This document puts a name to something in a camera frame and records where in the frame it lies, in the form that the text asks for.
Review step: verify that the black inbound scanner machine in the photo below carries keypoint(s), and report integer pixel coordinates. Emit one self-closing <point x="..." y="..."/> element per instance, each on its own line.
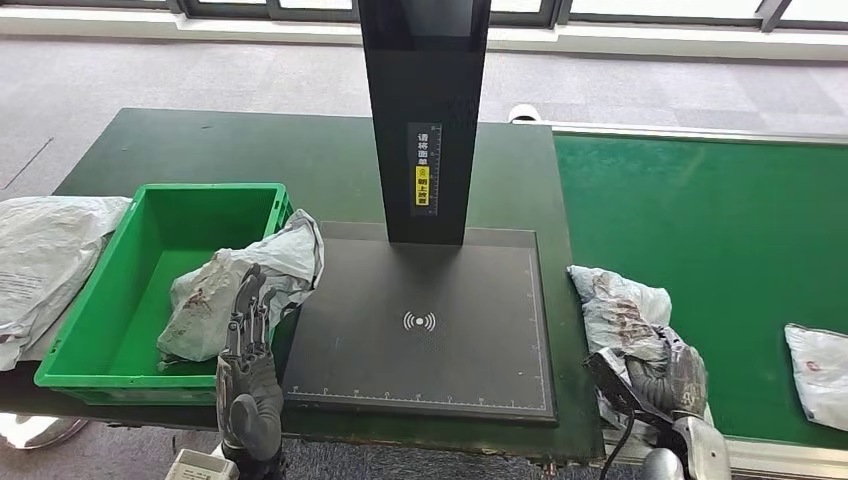
<point x="427" y="86"/>

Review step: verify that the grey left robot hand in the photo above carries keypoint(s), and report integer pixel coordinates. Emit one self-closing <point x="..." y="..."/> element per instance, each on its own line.
<point x="248" y="397"/>

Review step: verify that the white conveyor roller cap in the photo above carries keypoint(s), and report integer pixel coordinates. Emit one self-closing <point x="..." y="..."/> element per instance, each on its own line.
<point x="525" y="112"/>

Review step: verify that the white parcel bag red print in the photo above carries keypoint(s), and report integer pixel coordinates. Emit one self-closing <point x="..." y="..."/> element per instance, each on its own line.
<point x="821" y="378"/>

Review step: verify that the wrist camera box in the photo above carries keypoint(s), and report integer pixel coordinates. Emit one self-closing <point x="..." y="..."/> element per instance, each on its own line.
<point x="199" y="467"/>
<point x="613" y="381"/>

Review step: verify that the flat white printed parcel bag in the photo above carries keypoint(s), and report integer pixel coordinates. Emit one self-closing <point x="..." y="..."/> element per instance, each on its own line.
<point x="46" y="258"/>

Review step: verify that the silver conveyor frame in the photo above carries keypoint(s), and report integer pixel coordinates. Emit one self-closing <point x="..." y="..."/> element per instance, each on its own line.
<point x="662" y="130"/>

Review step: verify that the dark green table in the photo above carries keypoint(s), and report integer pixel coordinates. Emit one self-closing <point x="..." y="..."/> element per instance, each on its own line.
<point x="265" y="152"/>

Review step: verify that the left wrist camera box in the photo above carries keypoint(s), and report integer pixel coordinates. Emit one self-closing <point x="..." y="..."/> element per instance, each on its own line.
<point x="199" y="467"/>

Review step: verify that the grey parcel bag brown stain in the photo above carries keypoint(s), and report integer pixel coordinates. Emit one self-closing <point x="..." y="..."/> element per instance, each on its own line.
<point x="199" y="318"/>
<point x="616" y="311"/>

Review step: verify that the round silver metal base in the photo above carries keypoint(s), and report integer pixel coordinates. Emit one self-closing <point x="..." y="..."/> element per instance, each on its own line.
<point x="40" y="429"/>

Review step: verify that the green conveyor belt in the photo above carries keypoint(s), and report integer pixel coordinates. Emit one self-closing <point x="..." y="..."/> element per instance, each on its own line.
<point x="696" y="212"/>

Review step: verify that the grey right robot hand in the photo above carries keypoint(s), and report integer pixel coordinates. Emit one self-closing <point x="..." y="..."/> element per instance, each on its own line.
<point x="676" y="384"/>

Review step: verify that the white window sill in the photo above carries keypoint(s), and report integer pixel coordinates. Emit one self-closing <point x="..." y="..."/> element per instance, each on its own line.
<point x="199" y="30"/>

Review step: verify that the green plastic crate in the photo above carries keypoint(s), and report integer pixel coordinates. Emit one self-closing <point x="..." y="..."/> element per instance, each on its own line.
<point x="132" y="278"/>

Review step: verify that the dark window frame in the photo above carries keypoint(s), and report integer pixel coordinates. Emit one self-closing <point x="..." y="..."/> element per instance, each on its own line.
<point x="179" y="6"/>

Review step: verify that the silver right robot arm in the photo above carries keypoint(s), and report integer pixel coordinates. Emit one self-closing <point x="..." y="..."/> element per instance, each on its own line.
<point x="702" y="450"/>

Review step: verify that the black yellow warning label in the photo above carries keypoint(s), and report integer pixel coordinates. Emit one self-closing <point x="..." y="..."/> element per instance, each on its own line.
<point x="422" y="185"/>

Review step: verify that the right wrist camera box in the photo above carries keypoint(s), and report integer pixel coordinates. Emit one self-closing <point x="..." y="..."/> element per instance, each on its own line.
<point x="613" y="381"/>

